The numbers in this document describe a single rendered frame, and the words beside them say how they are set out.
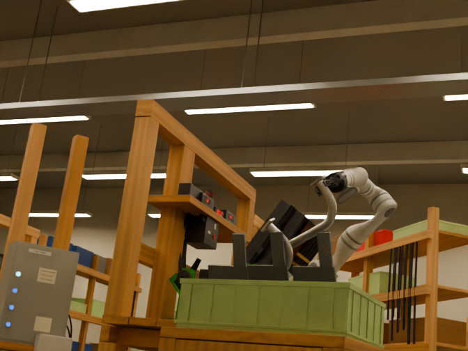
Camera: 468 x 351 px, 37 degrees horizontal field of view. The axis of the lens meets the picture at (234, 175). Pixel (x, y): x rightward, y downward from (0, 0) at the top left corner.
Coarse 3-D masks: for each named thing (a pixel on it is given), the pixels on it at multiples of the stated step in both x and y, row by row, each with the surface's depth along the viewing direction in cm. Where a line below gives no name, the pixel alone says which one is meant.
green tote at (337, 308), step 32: (192, 288) 244; (224, 288) 238; (256, 288) 233; (288, 288) 228; (320, 288) 223; (352, 288) 221; (192, 320) 240; (224, 320) 234; (256, 320) 229; (288, 320) 224; (320, 320) 219; (352, 320) 219
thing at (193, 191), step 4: (180, 184) 373; (184, 184) 372; (188, 184) 371; (180, 188) 372; (184, 188) 371; (188, 188) 370; (192, 188) 372; (196, 188) 377; (180, 192) 371; (184, 192) 370; (188, 192) 369; (192, 192) 372; (196, 192) 377; (196, 196) 377
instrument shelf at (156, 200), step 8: (152, 200) 366; (160, 200) 364; (168, 200) 362; (176, 200) 361; (184, 200) 359; (192, 200) 360; (160, 208) 377; (184, 208) 371; (192, 208) 369; (200, 208) 369; (208, 208) 378; (208, 216) 381; (216, 216) 388; (224, 224) 398; (232, 224) 408; (224, 232) 414; (232, 232) 412; (240, 232) 420; (224, 240) 436; (232, 240) 433; (248, 240) 431
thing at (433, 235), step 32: (416, 224) 625; (448, 224) 611; (352, 256) 705; (384, 256) 703; (416, 256) 597; (384, 288) 660; (416, 288) 586; (448, 288) 582; (416, 320) 599; (448, 320) 587
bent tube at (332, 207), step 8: (320, 176) 243; (312, 184) 244; (320, 184) 244; (328, 192) 243; (328, 200) 243; (328, 208) 244; (336, 208) 243; (328, 216) 243; (320, 224) 245; (328, 224) 244; (304, 232) 249; (312, 232) 247; (296, 240) 250; (304, 240) 249
